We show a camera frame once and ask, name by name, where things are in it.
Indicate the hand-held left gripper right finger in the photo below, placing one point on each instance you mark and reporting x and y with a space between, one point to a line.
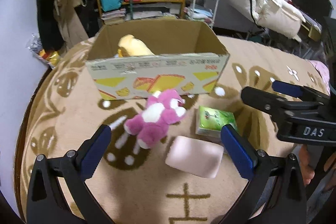
236 153

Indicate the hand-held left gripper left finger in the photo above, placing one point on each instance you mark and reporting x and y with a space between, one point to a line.
95 151

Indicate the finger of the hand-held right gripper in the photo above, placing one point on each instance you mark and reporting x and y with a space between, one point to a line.
262 100
287 88

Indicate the pale pink soft block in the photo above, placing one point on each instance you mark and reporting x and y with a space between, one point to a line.
195 157

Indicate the pink and white plush toy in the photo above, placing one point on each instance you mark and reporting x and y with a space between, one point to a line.
157 116

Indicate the cardboard box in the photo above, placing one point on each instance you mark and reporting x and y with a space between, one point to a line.
157 74

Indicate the yellow dog plush toy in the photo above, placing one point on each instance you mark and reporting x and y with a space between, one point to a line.
134 47

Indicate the person's right hand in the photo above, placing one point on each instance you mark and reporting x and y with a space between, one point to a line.
305 165

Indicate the pink floral cloth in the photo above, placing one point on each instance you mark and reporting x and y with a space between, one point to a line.
321 74

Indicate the green tissue packet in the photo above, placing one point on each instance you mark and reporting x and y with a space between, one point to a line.
216 120

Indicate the black monitor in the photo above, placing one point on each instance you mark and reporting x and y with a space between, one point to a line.
311 3

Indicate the white trolley cart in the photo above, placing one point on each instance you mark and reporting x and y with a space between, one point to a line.
203 7

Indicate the clear bag of toys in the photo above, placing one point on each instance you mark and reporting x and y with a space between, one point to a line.
46 53

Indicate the stack of books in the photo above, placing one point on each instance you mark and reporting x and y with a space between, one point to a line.
114 16

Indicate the beige hanging trousers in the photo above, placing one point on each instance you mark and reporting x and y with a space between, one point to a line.
71 16

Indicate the black hanging garment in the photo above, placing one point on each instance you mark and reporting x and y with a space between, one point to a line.
48 22

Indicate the pile of magazines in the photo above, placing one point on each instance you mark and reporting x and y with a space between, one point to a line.
155 12

